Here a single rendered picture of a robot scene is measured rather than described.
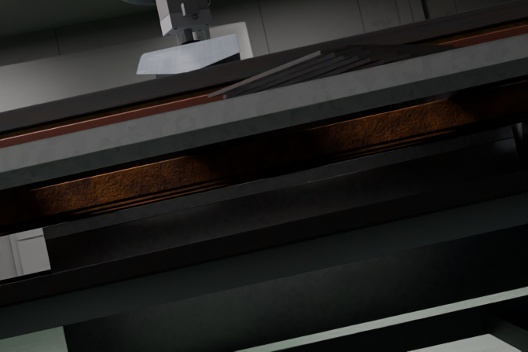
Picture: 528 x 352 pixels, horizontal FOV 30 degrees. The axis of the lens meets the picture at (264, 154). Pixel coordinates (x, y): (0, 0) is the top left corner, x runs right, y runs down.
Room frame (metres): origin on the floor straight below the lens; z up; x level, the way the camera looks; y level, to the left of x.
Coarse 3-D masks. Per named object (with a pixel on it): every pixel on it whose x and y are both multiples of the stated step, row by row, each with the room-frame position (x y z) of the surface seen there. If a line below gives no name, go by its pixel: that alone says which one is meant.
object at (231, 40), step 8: (216, 40) 1.79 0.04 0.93; (224, 40) 1.78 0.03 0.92; (232, 40) 1.76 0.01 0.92; (184, 48) 1.78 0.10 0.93; (192, 48) 1.76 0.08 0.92; (200, 48) 1.75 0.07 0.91; (208, 48) 1.73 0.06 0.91; (144, 56) 1.79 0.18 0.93; (152, 56) 1.77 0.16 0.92; (160, 56) 1.75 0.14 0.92; (168, 56) 1.74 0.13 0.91; (176, 56) 1.72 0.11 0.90
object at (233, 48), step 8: (216, 48) 1.71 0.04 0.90; (224, 48) 1.70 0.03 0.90; (232, 48) 1.69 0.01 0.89; (184, 56) 1.71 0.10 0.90; (192, 56) 1.69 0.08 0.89; (200, 56) 1.68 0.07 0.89; (208, 56) 1.66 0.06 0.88; (216, 56) 1.65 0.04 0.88; (144, 64) 1.71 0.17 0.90; (152, 64) 1.69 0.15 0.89; (160, 64) 1.68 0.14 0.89; (168, 64) 1.66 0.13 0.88; (176, 64) 1.65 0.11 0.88
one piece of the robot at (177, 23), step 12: (156, 0) 1.92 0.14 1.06; (168, 0) 1.87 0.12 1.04; (180, 0) 1.88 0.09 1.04; (192, 0) 1.89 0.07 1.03; (204, 0) 1.90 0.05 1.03; (168, 12) 1.87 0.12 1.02; (180, 12) 1.88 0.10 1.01; (192, 12) 1.87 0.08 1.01; (204, 12) 1.90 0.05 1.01; (168, 24) 1.89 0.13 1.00; (180, 24) 1.88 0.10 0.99; (192, 24) 1.89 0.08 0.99; (204, 24) 1.90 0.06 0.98; (192, 36) 1.91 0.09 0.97
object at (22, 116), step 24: (408, 24) 1.55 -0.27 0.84; (432, 24) 1.55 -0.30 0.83; (456, 24) 1.55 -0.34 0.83; (480, 24) 1.55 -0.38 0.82; (312, 48) 1.55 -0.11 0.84; (192, 72) 1.54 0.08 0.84; (216, 72) 1.55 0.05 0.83; (240, 72) 1.55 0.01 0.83; (96, 96) 1.54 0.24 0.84; (120, 96) 1.54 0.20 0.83; (144, 96) 1.54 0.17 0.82; (168, 96) 1.56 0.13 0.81; (0, 120) 1.54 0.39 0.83; (24, 120) 1.54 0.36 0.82; (48, 120) 1.54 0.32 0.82
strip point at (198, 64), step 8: (224, 56) 1.64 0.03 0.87; (184, 64) 1.64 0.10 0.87; (192, 64) 1.62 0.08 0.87; (200, 64) 1.61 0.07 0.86; (208, 64) 1.59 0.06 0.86; (144, 72) 1.64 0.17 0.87; (152, 72) 1.63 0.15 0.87; (160, 72) 1.61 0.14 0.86; (168, 72) 1.60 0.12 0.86; (176, 72) 1.59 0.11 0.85
